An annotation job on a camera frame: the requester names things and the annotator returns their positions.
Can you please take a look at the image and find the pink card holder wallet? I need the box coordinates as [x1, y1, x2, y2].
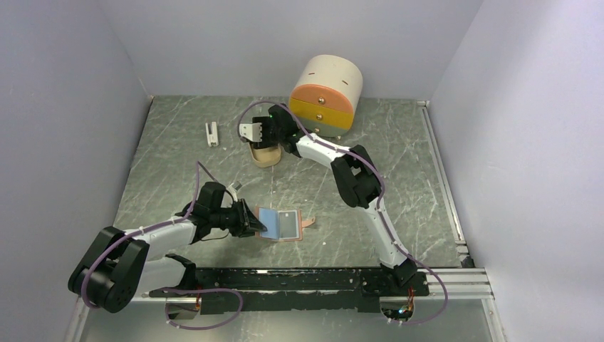
[256, 207, 316, 242]

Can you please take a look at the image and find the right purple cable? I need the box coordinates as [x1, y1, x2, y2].
[236, 100, 449, 326]

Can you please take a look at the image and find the beige oval tray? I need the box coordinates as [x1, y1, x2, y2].
[249, 144, 281, 168]

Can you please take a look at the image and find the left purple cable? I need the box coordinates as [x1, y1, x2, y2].
[80, 161, 244, 331]

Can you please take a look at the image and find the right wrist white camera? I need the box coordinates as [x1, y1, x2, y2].
[239, 123, 262, 143]

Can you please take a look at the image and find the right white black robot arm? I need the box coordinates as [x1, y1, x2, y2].
[239, 103, 417, 295]

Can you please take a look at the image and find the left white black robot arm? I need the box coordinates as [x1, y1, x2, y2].
[68, 182, 266, 313]

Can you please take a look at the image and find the aluminium frame rail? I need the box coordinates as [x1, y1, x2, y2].
[77, 95, 505, 341]

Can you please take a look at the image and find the small white clip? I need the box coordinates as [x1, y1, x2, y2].
[205, 121, 219, 147]

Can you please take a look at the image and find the plain grey credit card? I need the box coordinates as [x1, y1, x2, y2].
[278, 210, 299, 239]

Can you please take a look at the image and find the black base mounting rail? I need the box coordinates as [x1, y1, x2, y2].
[150, 266, 430, 315]

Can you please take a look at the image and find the round three-drawer organizer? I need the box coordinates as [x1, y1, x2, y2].
[288, 54, 363, 138]

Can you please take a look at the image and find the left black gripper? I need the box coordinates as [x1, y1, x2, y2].
[210, 198, 267, 237]

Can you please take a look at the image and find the purple cable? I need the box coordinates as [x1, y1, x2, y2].
[236, 100, 449, 326]
[80, 161, 244, 331]

